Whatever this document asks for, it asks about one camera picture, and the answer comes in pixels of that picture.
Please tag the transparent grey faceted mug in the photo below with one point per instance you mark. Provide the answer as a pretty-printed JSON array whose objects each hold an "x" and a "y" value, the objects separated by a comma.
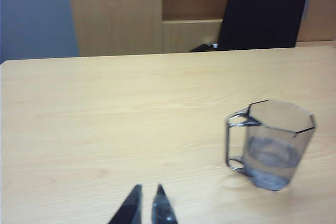
[{"x": 273, "y": 150}]

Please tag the black chair armrest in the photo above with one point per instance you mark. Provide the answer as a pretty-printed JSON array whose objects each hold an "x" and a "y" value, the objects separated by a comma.
[{"x": 200, "y": 47}]

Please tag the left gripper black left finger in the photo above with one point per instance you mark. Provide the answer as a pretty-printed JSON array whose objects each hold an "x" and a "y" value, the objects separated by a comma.
[{"x": 131, "y": 208}]

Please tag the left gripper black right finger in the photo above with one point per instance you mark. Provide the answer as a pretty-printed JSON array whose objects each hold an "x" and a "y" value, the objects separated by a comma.
[{"x": 162, "y": 208}]

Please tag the light wooden bookshelf cabinet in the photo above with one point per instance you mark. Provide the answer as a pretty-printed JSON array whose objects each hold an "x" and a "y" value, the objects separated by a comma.
[{"x": 118, "y": 16}]

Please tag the dark blue office chair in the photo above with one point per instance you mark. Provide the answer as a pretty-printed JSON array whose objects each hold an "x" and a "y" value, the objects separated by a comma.
[{"x": 262, "y": 11}]

